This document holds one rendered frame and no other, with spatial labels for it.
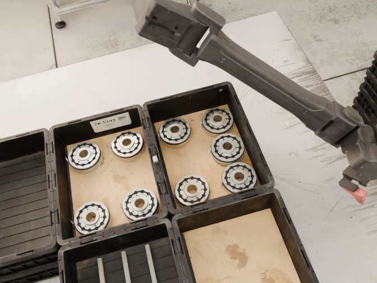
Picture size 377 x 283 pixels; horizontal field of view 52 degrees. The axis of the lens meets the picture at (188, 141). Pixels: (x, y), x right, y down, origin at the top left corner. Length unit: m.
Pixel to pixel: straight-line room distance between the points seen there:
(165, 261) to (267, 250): 0.28
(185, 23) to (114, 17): 2.37
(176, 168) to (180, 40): 0.53
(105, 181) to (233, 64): 0.62
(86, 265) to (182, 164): 0.41
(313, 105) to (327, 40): 2.02
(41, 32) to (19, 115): 1.57
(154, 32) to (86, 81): 0.96
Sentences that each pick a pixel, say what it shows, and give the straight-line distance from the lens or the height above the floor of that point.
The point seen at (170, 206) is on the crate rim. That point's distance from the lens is 1.04.
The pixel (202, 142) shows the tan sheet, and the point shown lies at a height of 0.83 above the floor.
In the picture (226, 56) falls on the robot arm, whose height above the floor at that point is 1.33.
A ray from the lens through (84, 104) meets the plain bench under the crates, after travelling 1.61.
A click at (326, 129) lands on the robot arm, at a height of 1.17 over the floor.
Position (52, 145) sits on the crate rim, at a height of 0.92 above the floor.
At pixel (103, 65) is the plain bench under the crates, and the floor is 0.70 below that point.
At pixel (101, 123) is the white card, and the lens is 1.27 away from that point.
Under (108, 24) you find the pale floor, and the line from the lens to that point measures 3.05.
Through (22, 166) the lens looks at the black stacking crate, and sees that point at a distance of 1.37.
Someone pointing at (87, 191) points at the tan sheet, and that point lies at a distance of 1.23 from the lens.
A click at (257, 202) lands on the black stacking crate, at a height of 0.89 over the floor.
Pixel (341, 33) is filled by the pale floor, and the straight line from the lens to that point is 2.92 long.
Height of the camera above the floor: 1.88
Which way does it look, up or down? 57 degrees down
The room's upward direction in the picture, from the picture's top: 8 degrees counter-clockwise
